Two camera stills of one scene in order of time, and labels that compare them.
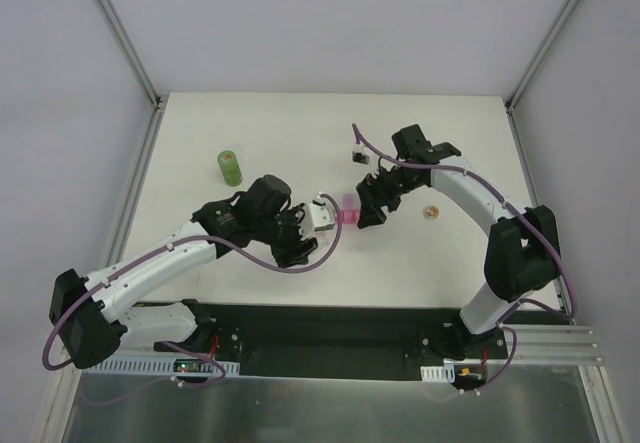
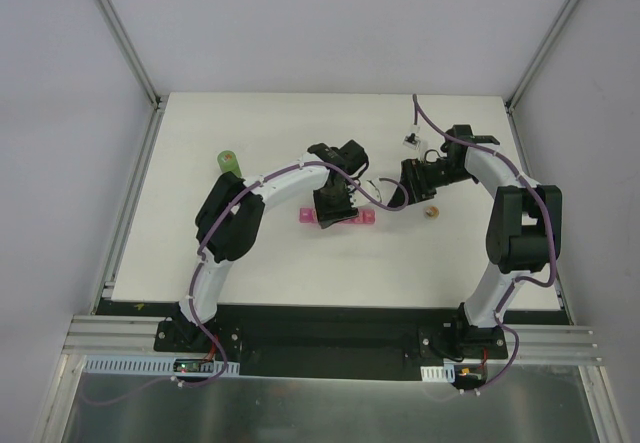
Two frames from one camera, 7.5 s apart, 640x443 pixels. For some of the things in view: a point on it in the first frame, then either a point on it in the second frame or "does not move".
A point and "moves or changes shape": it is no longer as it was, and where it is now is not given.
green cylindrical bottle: x=230 y=168 does not move
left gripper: x=293 y=233 to x=335 y=211
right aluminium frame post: x=550 y=35 does not move
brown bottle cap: x=431 y=212 does not move
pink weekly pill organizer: x=350 y=209 moves or changes shape
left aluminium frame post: x=126 y=41 does not move
